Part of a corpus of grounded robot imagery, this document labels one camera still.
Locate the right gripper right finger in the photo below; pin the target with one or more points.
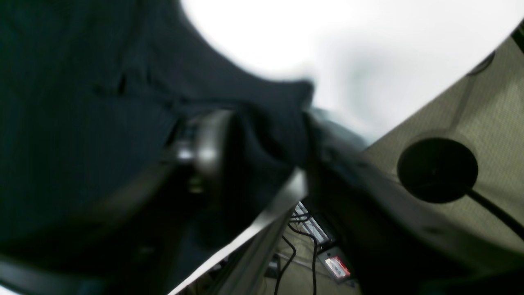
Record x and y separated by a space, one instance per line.
394 243

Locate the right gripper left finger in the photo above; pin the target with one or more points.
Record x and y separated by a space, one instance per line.
187 178

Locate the black T-shirt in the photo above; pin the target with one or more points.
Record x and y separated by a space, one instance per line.
91 92

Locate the black round floor base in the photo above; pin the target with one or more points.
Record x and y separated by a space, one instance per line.
435 170

